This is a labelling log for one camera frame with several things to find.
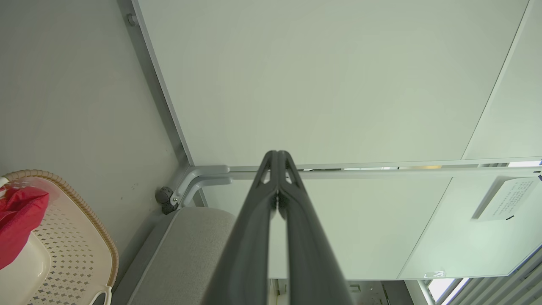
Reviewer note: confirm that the grey fabric sofa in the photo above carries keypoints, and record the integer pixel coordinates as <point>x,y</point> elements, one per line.
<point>186,254</point>

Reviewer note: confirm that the red white striped garment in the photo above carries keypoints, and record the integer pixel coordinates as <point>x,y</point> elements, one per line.
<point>21,220</point>

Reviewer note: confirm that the black caster wheel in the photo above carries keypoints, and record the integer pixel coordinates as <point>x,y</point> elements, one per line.
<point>165,197</point>

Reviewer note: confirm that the grey slatted blind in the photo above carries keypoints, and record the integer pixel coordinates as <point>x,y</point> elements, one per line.
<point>508,288</point>

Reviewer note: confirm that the grey partition leg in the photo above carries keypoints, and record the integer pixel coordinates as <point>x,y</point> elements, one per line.
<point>203,171</point>

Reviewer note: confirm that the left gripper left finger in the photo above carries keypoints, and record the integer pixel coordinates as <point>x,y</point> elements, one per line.
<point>245,262</point>

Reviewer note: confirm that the white paper notice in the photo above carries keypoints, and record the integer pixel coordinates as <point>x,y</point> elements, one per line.
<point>508,199</point>

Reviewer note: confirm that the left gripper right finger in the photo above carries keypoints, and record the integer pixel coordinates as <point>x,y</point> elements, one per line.
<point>309,262</point>

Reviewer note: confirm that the small white arrow sticker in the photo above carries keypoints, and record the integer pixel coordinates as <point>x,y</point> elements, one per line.
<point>434,274</point>

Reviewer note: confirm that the small grey levelling foot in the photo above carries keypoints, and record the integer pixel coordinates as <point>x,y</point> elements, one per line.
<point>131,19</point>

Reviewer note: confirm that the cream perforated laundry basket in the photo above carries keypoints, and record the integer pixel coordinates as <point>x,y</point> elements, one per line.
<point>72,254</point>

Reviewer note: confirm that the white partition panel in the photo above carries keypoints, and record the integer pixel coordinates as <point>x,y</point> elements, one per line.
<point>360,228</point>
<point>516,93</point>
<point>457,245</point>
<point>317,76</point>

